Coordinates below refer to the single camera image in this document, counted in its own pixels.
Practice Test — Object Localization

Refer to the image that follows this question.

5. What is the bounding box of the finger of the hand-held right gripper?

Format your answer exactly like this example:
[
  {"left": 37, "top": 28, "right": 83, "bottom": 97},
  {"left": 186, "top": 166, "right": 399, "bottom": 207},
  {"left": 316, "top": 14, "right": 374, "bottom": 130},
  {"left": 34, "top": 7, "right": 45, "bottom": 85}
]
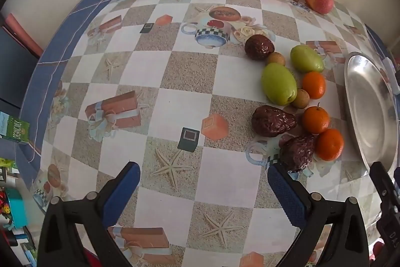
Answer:
[{"left": 369, "top": 161, "right": 395, "bottom": 215}]

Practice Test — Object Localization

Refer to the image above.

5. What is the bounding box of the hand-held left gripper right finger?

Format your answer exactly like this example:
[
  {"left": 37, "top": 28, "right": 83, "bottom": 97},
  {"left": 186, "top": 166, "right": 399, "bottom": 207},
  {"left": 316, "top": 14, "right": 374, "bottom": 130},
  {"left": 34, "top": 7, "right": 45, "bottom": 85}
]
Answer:
[{"left": 267, "top": 161, "right": 374, "bottom": 267}]

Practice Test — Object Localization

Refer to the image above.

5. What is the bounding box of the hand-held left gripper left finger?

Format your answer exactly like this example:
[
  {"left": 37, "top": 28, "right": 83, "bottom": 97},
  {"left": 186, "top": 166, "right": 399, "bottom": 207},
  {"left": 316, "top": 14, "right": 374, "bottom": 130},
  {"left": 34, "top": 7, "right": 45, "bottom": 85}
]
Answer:
[{"left": 37, "top": 161, "right": 141, "bottom": 267}]

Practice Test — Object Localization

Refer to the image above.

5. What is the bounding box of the dark red dried date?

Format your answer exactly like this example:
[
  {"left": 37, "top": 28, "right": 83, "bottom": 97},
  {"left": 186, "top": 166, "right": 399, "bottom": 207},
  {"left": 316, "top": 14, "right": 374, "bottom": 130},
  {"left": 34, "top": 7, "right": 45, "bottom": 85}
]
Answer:
[
  {"left": 279, "top": 134, "right": 316, "bottom": 173},
  {"left": 244, "top": 35, "right": 276, "bottom": 60},
  {"left": 251, "top": 105, "right": 298, "bottom": 138}
]

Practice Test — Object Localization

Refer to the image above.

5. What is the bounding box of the orange mandarin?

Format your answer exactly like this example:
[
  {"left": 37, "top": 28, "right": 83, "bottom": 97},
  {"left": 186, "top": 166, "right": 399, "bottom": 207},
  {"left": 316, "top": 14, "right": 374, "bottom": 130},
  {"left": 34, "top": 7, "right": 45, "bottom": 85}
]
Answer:
[
  {"left": 315, "top": 128, "right": 344, "bottom": 161},
  {"left": 301, "top": 71, "right": 326, "bottom": 99},
  {"left": 301, "top": 103, "right": 331, "bottom": 134}
]

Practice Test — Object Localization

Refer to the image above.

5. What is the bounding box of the round metal plate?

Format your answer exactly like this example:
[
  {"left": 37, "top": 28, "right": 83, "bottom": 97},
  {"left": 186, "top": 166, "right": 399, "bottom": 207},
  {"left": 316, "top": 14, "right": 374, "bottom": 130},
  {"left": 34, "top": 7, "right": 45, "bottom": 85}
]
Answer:
[{"left": 344, "top": 52, "right": 399, "bottom": 174}]

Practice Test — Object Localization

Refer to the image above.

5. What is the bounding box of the green jujube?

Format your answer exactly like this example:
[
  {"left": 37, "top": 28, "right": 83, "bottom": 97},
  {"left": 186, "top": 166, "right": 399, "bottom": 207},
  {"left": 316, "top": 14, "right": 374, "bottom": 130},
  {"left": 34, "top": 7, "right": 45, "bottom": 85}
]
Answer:
[
  {"left": 261, "top": 63, "right": 297, "bottom": 106},
  {"left": 290, "top": 45, "right": 325, "bottom": 73}
]

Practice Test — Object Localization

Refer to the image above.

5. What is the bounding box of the brown longan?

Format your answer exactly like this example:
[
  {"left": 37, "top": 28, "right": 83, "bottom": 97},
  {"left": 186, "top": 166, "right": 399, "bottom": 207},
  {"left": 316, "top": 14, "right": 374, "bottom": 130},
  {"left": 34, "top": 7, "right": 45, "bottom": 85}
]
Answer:
[
  {"left": 292, "top": 89, "right": 310, "bottom": 108},
  {"left": 266, "top": 52, "right": 286, "bottom": 67}
]

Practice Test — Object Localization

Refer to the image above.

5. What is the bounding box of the teal box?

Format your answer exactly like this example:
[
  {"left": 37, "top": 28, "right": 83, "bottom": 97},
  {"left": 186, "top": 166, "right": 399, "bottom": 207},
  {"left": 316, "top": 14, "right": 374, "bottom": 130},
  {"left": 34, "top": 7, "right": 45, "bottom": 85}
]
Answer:
[{"left": 0, "top": 189, "right": 27, "bottom": 228}]

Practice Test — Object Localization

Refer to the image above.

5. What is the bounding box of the green carton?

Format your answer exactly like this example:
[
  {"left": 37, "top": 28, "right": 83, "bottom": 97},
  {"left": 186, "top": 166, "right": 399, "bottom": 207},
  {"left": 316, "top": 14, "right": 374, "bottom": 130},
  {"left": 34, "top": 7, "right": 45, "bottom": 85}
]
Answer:
[{"left": 0, "top": 112, "right": 30, "bottom": 142}]

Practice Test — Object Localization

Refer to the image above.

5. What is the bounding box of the red-framed dark chair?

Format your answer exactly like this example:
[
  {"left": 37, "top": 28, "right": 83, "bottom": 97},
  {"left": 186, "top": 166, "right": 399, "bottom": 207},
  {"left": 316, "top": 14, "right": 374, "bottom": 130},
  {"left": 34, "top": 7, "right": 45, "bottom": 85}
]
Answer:
[{"left": 0, "top": 13, "right": 44, "bottom": 108}]

